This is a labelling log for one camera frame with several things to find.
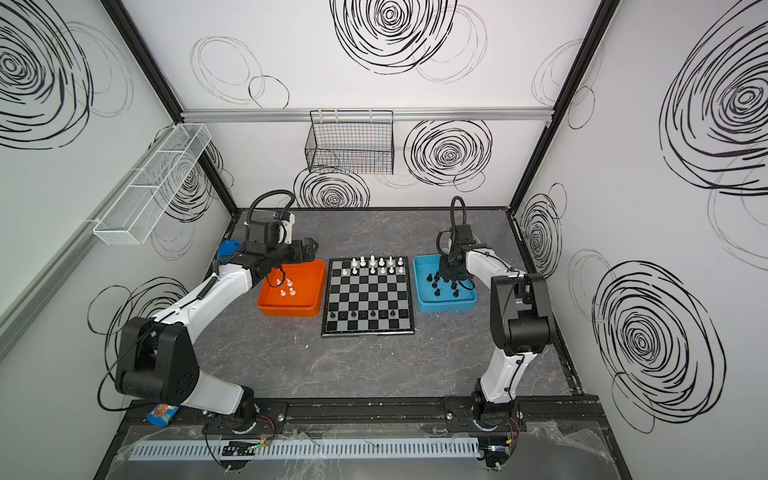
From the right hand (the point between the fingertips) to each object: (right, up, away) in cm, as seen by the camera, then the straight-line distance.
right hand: (446, 270), depth 97 cm
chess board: (-25, -8, -3) cm, 27 cm away
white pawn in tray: (-53, -7, -2) cm, 53 cm away
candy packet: (-76, -33, -23) cm, 86 cm away
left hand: (-43, +9, -9) cm, 45 cm away
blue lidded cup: (-72, +7, -1) cm, 72 cm away
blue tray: (-4, -7, -1) cm, 9 cm away
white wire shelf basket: (-82, +17, -24) cm, 87 cm away
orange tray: (-49, -6, -3) cm, 49 cm away
